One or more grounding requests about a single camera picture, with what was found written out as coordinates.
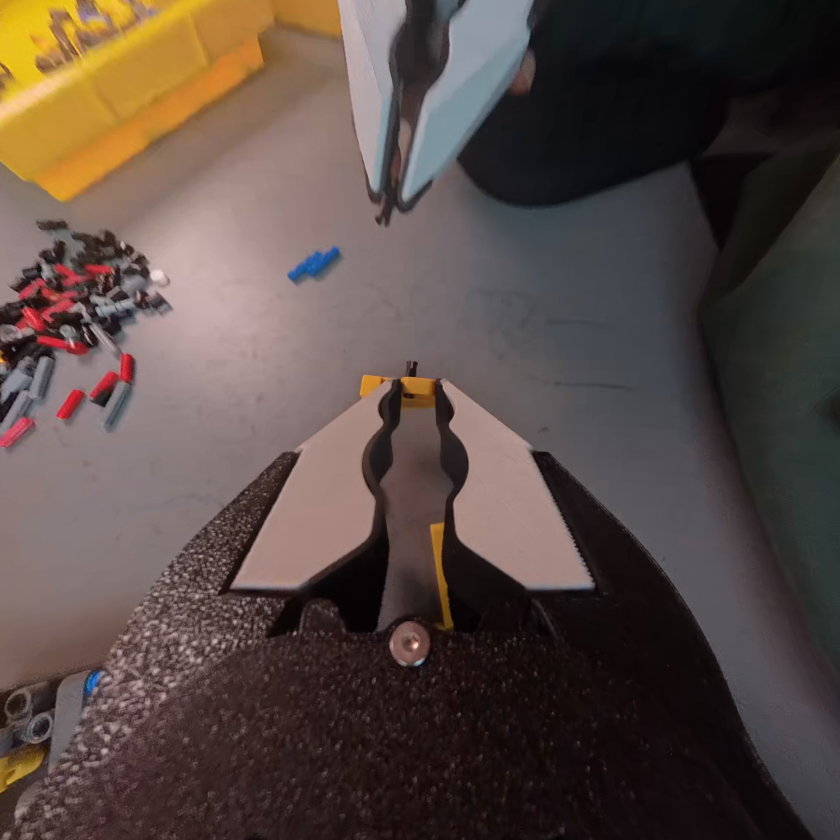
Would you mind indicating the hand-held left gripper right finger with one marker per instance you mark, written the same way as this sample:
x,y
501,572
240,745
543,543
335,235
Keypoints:
x,y
518,525

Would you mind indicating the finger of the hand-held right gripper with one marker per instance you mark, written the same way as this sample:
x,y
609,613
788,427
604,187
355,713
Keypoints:
x,y
479,79
367,79

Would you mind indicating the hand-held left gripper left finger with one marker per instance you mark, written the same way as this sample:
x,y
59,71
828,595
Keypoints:
x,y
308,525

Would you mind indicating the yellow lego beam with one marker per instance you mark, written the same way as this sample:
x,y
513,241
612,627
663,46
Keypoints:
x,y
441,571

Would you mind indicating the yellow curved lego panel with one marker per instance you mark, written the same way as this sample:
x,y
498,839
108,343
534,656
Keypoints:
x,y
420,387

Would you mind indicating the pile of small lego connectors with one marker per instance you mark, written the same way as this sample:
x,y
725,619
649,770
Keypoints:
x,y
65,308

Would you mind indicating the heap of grey blue lego parts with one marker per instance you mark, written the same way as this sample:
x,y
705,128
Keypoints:
x,y
72,33

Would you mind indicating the black and yellow lego assembly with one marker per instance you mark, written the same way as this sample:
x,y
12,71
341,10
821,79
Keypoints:
x,y
39,722

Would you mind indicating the person's right hand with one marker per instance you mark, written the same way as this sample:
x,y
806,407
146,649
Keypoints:
x,y
523,73

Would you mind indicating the yellow plastic bin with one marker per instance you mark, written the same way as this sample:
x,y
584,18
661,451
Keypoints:
x,y
131,105
305,16

